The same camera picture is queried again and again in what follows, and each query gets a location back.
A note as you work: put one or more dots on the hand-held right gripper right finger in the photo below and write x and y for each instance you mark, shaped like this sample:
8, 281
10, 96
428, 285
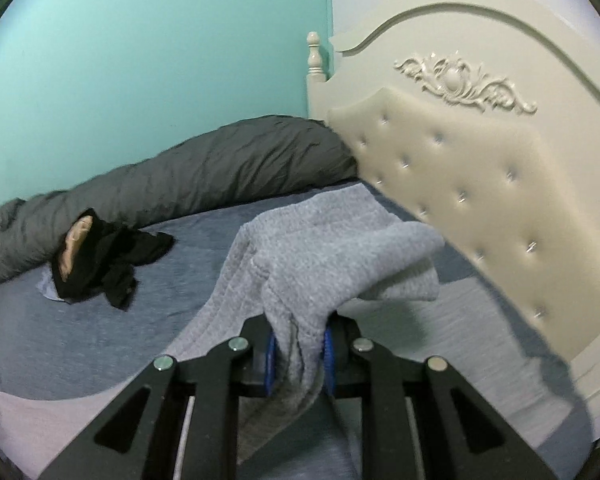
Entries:
328, 360

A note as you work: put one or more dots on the black cloth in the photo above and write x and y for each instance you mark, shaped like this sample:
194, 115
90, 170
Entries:
140, 252

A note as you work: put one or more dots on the light blue garment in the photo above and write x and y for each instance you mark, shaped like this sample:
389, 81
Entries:
47, 285

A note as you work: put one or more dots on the grey fleece sweater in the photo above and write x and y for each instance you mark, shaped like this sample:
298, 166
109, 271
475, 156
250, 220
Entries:
305, 250

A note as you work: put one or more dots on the blue bed sheet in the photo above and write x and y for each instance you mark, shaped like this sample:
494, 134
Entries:
105, 340

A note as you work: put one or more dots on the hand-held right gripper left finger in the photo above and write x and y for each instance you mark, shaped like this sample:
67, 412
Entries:
270, 365

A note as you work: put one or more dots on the black beige-lined garment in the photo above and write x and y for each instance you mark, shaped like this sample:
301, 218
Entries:
80, 255

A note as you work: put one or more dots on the cream tufted headboard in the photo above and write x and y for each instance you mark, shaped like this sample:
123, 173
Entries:
480, 170

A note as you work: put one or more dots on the dark grey rolled duvet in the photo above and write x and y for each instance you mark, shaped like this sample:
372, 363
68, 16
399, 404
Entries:
205, 175

